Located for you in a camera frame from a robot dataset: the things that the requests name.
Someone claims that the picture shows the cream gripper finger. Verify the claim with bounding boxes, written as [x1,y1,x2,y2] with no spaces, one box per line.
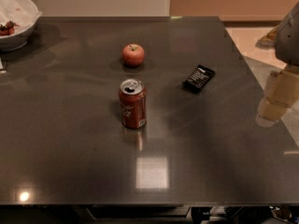
[255,64,299,127]

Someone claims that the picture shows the red apple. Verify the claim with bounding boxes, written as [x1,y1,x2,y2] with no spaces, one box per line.
[121,44,145,67]

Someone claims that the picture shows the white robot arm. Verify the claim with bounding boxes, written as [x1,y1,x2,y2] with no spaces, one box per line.
[256,3,299,127]

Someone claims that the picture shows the black snack packet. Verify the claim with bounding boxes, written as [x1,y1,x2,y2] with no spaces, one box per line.
[182,64,215,93]

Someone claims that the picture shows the red soda can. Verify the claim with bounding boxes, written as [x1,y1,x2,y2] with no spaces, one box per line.
[119,78,146,129]

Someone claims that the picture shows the white bowl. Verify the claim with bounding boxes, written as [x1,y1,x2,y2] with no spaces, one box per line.
[0,22,36,51]

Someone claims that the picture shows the white napkin in bowl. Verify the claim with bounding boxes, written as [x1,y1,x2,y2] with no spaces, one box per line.
[0,0,42,27]

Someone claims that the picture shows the red strawberries in bowl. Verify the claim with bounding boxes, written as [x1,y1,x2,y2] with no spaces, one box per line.
[0,21,17,36]

